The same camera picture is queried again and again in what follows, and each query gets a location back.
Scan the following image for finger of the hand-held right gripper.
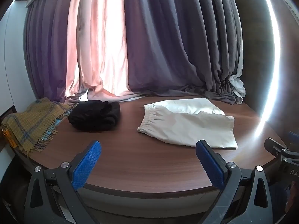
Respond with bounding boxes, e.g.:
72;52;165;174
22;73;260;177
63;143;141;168
264;138;290;162

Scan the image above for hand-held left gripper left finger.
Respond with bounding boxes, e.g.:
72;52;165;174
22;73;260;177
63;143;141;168
24;141;102;224

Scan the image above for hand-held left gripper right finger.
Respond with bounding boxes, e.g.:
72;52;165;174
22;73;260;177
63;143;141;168
196;140;275;224

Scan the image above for cream short pants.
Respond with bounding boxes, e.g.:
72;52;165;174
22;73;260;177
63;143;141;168
137;98;239;149

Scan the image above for black folded cloth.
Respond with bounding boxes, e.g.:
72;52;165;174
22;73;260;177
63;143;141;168
68;100;121;132

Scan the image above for light blue fringed cloth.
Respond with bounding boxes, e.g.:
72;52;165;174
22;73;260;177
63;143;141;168
43;117;66;143

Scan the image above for yellow plaid fringed scarf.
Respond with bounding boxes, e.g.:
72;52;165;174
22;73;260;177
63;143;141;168
0;97;78;158

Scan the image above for white crumpled cloth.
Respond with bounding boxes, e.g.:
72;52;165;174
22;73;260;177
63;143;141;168
228;73;246;98

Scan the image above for grey curtain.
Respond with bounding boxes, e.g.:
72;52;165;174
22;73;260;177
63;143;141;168
123;0;244;105
23;0;77;103

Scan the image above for pale sheer curtain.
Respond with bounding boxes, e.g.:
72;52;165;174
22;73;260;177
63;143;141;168
64;0;145;102

